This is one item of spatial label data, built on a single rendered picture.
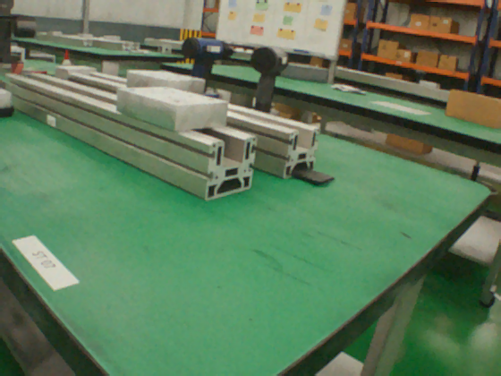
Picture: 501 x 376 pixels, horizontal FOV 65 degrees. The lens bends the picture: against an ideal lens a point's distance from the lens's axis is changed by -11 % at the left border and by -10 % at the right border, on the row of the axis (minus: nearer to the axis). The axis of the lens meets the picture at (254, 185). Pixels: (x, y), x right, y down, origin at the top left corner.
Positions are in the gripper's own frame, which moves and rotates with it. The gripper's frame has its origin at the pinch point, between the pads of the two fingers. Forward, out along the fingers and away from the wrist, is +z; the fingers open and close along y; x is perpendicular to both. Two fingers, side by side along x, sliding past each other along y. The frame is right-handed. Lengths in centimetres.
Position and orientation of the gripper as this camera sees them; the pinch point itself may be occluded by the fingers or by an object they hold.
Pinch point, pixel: (2, 84)
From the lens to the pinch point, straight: 146.0
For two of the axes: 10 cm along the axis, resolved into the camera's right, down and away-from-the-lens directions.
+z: -1.3, 9.4, 3.3
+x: -7.7, -3.0, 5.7
